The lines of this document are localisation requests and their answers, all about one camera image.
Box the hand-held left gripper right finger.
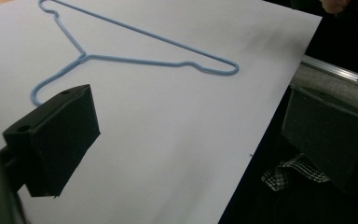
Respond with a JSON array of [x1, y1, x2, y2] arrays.
[[281, 86, 358, 195]]

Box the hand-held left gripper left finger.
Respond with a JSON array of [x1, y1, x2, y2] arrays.
[[2, 83, 102, 198]]

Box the blue wire clothes hanger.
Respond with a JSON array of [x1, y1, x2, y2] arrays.
[[30, 0, 241, 106]]

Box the black and white checkered cloth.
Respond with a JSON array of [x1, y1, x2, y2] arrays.
[[260, 153, 331, 192]]

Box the silver metal rail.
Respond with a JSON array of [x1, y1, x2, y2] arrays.
[[289, 54, 358, 110]]

